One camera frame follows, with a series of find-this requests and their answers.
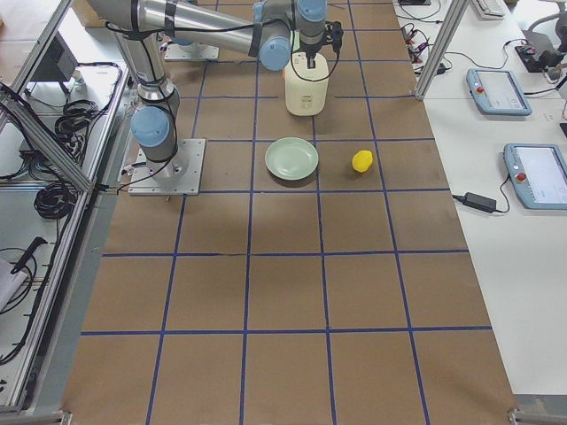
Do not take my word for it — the light green ceramic plate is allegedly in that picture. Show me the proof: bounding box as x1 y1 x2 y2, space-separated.
265 137 319 181

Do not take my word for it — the black coiled cable bundle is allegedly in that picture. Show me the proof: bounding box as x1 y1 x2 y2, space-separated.
34 182 77 221

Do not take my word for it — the aluminium frame post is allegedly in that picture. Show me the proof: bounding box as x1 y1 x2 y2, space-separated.
415 0 468 100

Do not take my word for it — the brown paper table mat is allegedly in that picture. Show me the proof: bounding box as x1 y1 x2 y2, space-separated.
62 1 515 424

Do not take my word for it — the yellow lemon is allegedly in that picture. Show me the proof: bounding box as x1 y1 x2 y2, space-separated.
351 150 374 173

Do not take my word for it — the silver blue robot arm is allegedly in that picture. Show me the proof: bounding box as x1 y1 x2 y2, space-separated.
89 1 330 183

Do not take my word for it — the upper blue teach pendant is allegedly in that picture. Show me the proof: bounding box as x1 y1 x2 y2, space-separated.
466 68 532 116

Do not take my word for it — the lower blue teach pendant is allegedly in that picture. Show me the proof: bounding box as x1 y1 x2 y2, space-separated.
503 143 566 211

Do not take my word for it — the black power adapter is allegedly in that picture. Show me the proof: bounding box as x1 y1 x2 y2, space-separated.
462 192 497 213

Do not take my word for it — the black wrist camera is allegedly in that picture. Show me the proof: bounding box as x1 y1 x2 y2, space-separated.
326 21 344 55

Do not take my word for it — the blue teach pendant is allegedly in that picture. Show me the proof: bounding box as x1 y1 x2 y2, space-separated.
466 68 532 116
503 143 566 211

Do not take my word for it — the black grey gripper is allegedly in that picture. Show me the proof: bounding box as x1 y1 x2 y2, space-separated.
299 29 326 67

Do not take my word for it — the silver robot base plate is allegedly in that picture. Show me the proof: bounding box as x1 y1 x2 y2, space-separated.
127 138 206 196

